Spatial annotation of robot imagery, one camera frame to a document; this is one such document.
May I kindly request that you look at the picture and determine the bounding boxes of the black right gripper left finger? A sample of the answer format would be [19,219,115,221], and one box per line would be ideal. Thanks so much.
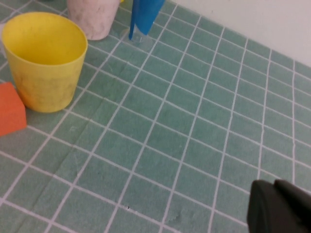
[246,180,305,233]

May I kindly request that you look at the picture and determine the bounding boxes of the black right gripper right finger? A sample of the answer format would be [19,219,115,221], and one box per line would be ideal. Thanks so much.
[274,179,311,233]

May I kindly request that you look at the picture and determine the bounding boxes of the yellow plastic cup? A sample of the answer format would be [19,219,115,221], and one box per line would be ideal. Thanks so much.
[1,12,88,114]

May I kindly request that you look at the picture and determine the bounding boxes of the pale pink plastic cup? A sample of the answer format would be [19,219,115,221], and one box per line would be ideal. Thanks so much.
[67,0,121,41]

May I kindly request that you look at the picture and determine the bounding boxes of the green checked tablecloth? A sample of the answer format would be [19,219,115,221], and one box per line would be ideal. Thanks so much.
[0,0,311,233]

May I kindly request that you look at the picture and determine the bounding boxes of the clear plastic glass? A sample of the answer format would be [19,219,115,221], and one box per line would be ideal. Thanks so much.
[121,25,153,50]

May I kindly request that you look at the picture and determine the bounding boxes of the dark blue paper cup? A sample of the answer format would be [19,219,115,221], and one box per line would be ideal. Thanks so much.
[128,0,166,41]

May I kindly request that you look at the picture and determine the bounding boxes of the orange foam cube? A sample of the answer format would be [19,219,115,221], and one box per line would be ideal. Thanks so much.
[0,82,27,137]

